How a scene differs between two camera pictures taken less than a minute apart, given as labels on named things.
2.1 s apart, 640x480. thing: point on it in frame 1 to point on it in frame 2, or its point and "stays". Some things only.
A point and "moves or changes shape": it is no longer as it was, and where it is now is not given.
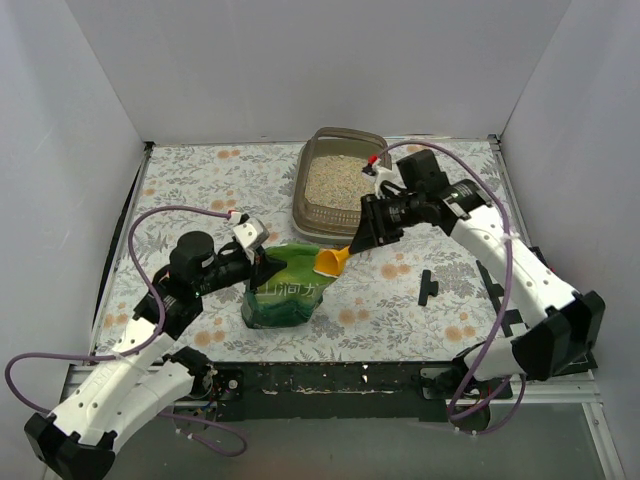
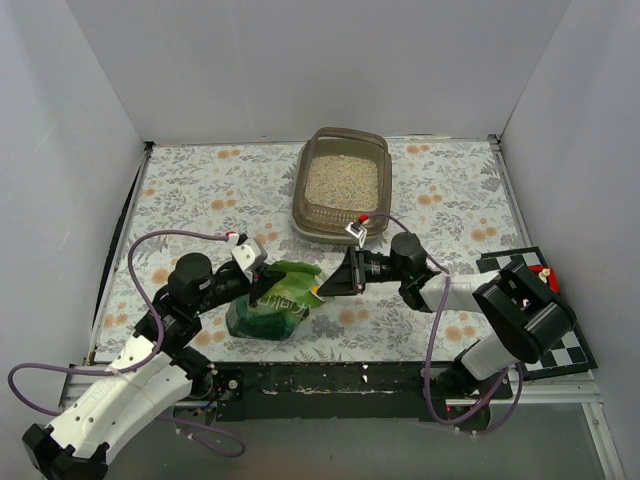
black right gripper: [376, 220] to [357, 270]
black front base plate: [420, 390] stays
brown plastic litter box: [330, 185] stays
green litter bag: [290, 295] moves or changes shape
